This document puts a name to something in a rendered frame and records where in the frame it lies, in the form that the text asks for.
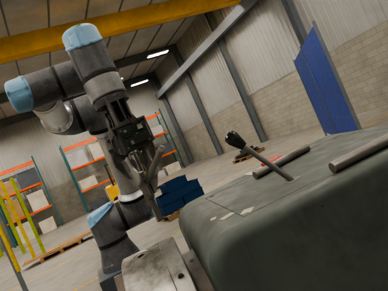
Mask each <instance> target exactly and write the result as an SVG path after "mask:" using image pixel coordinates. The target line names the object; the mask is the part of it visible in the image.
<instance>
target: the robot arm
mask: <svg viewBox="0 0 388 291"><path fill-rule="evenodd" d="M62 41H63V43H64V46H65V48H66V50H65V51H66V52H68V54H69V57H70V59H71V60H70V61H66V62H63V63H61V64H57V65H54V66H51V67H48V68H45V69H42V70H39V71H36V72H32V73H29V74H26V75H23V76H18V77H17V78H15V79H12V80H9V81H7V82H6V83H5V85H4V87H5V92H6V94H7V96H8V98H9V100H10V102H11V104H12V106H13V108H14V109H15V111H16V112H18V113H26V112H28V111H29V112H31V111H33V112H34V113H35V114H36V115H37V116H38V117H39V118H40V121H41V123H42V125H43V127H44V128H45V129H46V130H47V131H49V132H50V133H53V134H56V135H63V136H69V135H77V134H80V133H83V132H86V131H89V133H90V135H91V136H94V137H96V138H97V140H98V142H99V145H100V147H101V149H102V151H103V154H104V156H105V158H106V161H107V163H108V166H109V168H110V170H111V173H112V175H113V177H114V179H115V182H116V184H117V186H118V189H119V191H120V194H119V195H118V200H119V202H117V203H114V202H113V201H110V202H108V203H106V204H104V205H103V206H101V207H99V208H98V209H97V210H95V211H94V212H92V213H90V214H89V216H87V222H88V225H89V229H90V230H91V232H92V235H93V237H94V239H95V241H96V243H97V246H98V248H99V250H100V255H101V261H102V269H103V272H104V273H105V274H110V273H113V272H116V271H118V270H120V269H121V265H122V261H123V260H124V259H125V258H127V257H129V256H131V255H133V254H135V253H137V252H140V250H139V248H138V247H137V246H136V245H135V244H134V243H133V241H132V240H131V239H130V238H129V237H128V234H127V232H126V231H127V230H129V229H132V228H134V227H136V226H138V225H140V224H142V223H144V222H146V221H149V220H150V219H152V218H153V217H155V215H154V213H153V212H152V208H151V206H150V204H149V201H148V200H146V199H145V197H144V195H143V193H142V191H143V192H144V193H147V194H149V195H152V192H151V190H152V191H153V193H156V190H157V187H158V173H159V169H158V167H157V168H156V171H155V173H154V175H153V177H152V179H151V181H150V182H149V186H150V187H149V186H148V185H147V184H146V183H145V182H144V180H143V176H142V175H140V173H139V172H138V169H137V163H136V161H135V160H133V159H131V157H130V155H129V154H130V153H131V152H132V151H134V150H136V151H138V152H140V151H141V150H142V153H141V154H140V156H139V158H138V160H139V162H140V164H141V165H142V166H143V167H144V168H145V175H147V173H148V171H149V168H150V166H151V164H152V161H153V159H154V156H155V154H156V152H155V146H154V144H153V140H155V138H154V135H153V134H152V131H151V129H150V127H149V125H148V122H147V120H146V118H145V116H144V115H142V116H141V117H138V118H136V117H135V116H134V115H133V114H132V113H131V111H130V109H129V107H128V105H127V102H126V101H127V100H128V99H129V96H128V94H127V93H126V92H125V90H126V89H125V86H124V84H123V82H124V78H120V76H119V74H118V71H117V68H116V67H115V64H114V62H113V60H112V58H111V56H110V54H109V51H108V49H107V47H106V45H105V43H104V41H103V37H101V35H100V33H99V31H98V29H97V27H96V26H94V25H93V24H90V23H83V24H78V25H75V26H73V27H71V28H69V29H68V30H66V31H65V32H64V34H63V36H62ZM82 92H86V93H87V94H86V95H83V96H80V97H78V98H74V99H72V100H69V101H66V102H62V99H65V98H68V97H70V96H73V95H77V94H79V93H82ZM146 125H147V126H146ZM150 188H151V190H150Z"/></svg>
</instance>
